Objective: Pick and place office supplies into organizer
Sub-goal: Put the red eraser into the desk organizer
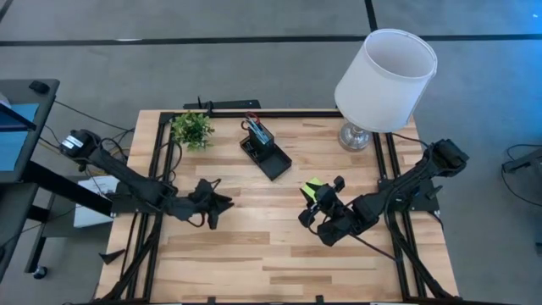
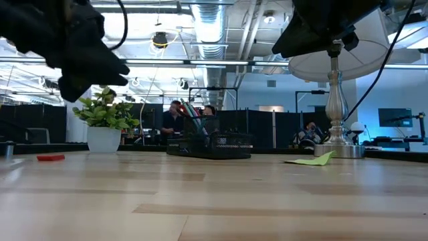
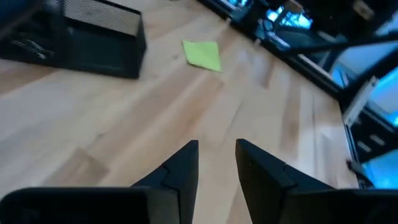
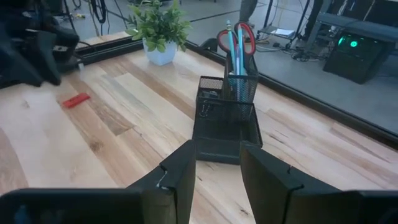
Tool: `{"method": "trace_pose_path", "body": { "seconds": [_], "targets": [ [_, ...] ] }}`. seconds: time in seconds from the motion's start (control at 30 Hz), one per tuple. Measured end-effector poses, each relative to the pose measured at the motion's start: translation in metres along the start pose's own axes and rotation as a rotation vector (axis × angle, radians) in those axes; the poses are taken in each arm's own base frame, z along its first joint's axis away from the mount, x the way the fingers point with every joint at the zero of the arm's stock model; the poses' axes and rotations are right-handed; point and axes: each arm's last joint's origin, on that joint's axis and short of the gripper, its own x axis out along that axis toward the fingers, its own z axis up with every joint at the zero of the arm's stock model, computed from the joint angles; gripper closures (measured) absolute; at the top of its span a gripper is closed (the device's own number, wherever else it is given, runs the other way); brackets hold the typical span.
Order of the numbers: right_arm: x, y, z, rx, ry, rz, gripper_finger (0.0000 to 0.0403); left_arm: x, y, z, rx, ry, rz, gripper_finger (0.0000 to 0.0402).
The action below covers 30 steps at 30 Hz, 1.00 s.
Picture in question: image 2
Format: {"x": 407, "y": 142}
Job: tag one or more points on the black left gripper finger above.
{"x": 100, "y": 67}
{"x": 80, "y": 85}

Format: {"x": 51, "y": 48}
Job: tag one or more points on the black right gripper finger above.
{"x": 297, "y": 40}

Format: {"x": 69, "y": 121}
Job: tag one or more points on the red eraser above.
{"x": 50, "y": 157}

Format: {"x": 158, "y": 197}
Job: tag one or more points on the purple pen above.
{"x": 195, "y": 112}

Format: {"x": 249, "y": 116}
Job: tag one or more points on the green sticky note pad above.
{"x": 321, "y": 161}

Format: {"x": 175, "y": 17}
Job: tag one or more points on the black mesh desk organizer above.
{"x": 230, "y": 147}

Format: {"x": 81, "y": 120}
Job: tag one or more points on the grey office chair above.
{"x": 36, "y": 135}

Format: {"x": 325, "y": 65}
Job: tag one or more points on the green plant in white pot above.
{"x": 103, "y": 139}

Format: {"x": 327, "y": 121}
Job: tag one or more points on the long ceiling light bar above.
{"x": 160, "y": 62}

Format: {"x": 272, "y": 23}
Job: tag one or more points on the black ceiling-hung device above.
{"x": 160, "y": 40}

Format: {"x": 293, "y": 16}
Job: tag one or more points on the black desk monitor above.
{"x": 154, "y": 115}

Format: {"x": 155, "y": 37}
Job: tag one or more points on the white-shade silver table lamp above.
{"x": 336, "y": 107}

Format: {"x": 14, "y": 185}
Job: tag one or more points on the person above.
{"x": 309, "y": 135}
{"x": 209, "y": 110}
{"x": 170, "y": 124}

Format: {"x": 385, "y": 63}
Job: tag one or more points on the white globe lamp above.
{"x": 357, "y": 126}

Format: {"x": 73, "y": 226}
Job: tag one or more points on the black background desk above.
{"x": 394, "y": 142}

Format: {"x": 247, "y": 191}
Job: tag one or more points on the black partition wall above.
{"x": 50, "y": 120}
{"x": 261, "y": 127}

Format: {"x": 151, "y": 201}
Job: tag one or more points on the black stand frame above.
{"x": 311, "y": 91}
{"x": 214, "y": 88}

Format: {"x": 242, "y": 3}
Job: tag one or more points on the black aluminium rig frame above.
{"x": 50, "y": 148}

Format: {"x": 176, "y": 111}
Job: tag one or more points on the silver ventilation duct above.
{"x": 209, "y": 26}

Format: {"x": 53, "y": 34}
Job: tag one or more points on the grey metal post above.
{"x": 9, "y": 149}

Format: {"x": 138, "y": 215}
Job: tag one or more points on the black wall monitor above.
{"x": 394, "y": 117}

